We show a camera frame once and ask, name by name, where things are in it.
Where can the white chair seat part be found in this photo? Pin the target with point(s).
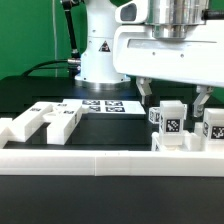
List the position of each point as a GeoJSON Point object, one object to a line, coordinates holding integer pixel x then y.
{"type": "Point", "coordinates": [185, 141]}

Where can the white short tagged block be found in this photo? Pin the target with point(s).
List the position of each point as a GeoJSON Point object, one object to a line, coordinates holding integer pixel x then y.
{"type": "Point", "coordinates": [171, 117]}

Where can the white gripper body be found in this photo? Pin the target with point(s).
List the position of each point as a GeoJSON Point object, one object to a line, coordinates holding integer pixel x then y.
{"type": "Point", "coordinates": [197, 59]}

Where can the white tagged cube nut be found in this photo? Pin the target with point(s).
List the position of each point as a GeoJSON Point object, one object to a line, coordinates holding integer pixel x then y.
{"type": "Point", "coordinates": [154, 115]}

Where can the white tagged flat board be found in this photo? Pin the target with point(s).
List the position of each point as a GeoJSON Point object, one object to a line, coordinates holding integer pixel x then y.
{"type": "Point", "coordinates": [109, 106]}

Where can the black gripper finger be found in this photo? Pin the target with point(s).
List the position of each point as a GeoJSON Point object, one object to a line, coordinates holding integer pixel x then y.
{"type": "Point", "coordinates": [145, 90]}
{"type": "Point", "coordinates": [204, 93]}

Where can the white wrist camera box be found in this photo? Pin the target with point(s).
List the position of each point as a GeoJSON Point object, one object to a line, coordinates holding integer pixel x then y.
{"type": "Point", "coordinates": [133, 12]}

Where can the white fence frame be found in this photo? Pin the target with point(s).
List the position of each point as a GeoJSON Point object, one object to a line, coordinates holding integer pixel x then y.
{"type": "Point", "coordinates": [105, 163]}

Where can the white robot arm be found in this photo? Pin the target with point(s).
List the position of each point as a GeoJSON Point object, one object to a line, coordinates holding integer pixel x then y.
{"type": "Point", "coordinates": [169, 19]}

